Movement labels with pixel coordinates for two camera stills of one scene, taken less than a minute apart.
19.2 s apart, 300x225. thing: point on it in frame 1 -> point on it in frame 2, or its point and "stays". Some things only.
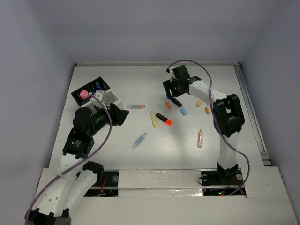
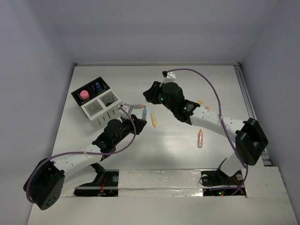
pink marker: (200, 139) stays
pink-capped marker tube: (84, 94) stays
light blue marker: (138, 141) -> (144, 114)
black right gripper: (168, 86) -> (151, 93)
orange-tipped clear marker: (135, 106) stays
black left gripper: (114, 115) -> (137, 123)
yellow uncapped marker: (153, 117) stays
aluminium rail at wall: (246, 98) stays
